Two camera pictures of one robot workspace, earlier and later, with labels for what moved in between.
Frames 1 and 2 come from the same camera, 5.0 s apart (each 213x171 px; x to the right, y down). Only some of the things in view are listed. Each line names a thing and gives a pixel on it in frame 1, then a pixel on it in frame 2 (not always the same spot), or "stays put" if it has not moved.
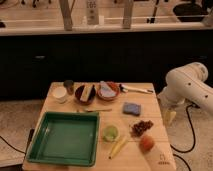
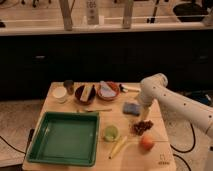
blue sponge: x=131 y=108 stays put
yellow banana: x=117 y=146 stays put
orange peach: x=146 y=142 stays put
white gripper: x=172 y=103 → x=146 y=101
